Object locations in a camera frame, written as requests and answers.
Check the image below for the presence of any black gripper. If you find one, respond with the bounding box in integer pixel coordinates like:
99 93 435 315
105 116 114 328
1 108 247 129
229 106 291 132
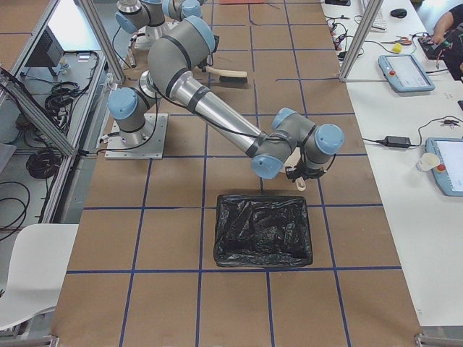
286 159 326 182

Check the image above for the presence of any white plastic dustpan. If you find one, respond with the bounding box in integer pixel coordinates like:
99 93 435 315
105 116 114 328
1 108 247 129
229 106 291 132
280 147 306 192

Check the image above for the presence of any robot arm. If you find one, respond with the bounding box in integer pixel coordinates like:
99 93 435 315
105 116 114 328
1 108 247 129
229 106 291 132
115 0 206 40
108 16 344 181

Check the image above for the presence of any black power adapter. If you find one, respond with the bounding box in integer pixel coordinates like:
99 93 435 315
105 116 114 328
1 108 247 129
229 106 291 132
382 136 412 148

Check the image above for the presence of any white hand brush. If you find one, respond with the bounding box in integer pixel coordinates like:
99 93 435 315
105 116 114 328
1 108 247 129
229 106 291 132
205 66 247 83

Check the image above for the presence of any paper cup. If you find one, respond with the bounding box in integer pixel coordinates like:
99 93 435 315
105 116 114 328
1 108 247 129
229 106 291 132
415 153 440 172

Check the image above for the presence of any blue teach pendant far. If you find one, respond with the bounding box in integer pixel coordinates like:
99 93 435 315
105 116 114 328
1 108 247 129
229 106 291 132
378 54 436 93

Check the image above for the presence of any blue teach pendant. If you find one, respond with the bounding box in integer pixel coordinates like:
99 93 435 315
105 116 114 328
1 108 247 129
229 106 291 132
378 54 436 93
425 137 462 197

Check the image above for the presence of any blue teach pendant near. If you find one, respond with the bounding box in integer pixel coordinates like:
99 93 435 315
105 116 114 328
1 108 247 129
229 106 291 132
425 137 462 197

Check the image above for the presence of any yellow small object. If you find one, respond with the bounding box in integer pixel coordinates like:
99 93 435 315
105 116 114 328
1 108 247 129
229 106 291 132
391 43 402 54

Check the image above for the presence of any black computer mouse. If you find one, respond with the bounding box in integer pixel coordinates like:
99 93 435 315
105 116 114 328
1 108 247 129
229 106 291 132
389 8 407 19

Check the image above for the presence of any white chair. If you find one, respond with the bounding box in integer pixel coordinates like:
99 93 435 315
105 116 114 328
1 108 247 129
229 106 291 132
1 223 79 330

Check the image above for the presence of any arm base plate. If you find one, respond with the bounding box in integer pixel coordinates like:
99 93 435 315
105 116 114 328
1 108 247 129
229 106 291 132
104 113 169 160
132 30 152 51

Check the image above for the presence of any aluminium frame post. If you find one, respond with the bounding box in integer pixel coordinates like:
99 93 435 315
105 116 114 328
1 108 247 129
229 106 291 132
339 0 383 82

